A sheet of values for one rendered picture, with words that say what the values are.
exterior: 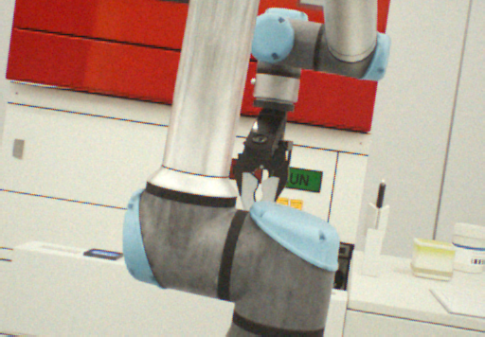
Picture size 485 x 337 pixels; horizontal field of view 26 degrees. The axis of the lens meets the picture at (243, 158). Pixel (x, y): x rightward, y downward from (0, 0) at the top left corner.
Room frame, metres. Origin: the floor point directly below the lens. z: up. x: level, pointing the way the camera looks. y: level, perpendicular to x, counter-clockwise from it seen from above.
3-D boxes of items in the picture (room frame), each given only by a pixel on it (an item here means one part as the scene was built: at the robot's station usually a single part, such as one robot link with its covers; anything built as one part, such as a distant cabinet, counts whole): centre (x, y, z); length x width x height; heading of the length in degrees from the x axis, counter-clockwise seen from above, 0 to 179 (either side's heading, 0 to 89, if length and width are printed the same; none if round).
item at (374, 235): (1.94, -0.26, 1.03); 0.06 x 0.04 x 0.13; 174
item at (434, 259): (2.02, -0.39, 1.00); 0.07 x 0.07 x 0.07; 88
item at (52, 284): (1.72, 0.07, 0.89); 0.55 x 0.09 x 0.14; 84
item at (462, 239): (2.19, -0.49, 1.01); 0.07 x 0.07 x 0.10
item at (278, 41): (1.66, -0.04, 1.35); 0.11 x 0.11 x 0.08; 80
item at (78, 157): (2.32, 0.14, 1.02); 0.82 x 0.03 x 0.40; 84
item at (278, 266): (1.29, -0.07, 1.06); 0.13 x 0.12 x 0.14; 80
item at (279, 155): (1.77, -0.04, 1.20); 0.09 x 0.08 x 0.12; 169
